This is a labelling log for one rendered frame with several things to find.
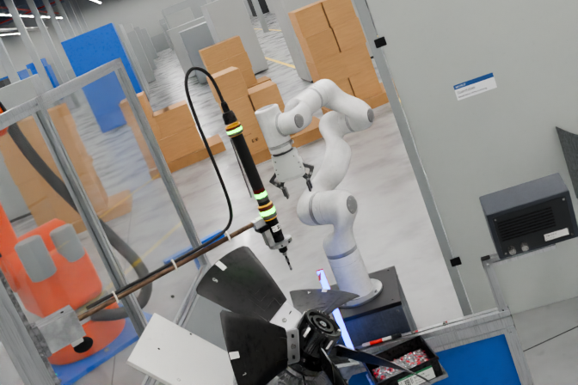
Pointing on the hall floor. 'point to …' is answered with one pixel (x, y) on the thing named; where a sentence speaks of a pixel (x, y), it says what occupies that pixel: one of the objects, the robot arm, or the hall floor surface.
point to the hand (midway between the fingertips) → (298, 191)
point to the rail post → (519, 358)
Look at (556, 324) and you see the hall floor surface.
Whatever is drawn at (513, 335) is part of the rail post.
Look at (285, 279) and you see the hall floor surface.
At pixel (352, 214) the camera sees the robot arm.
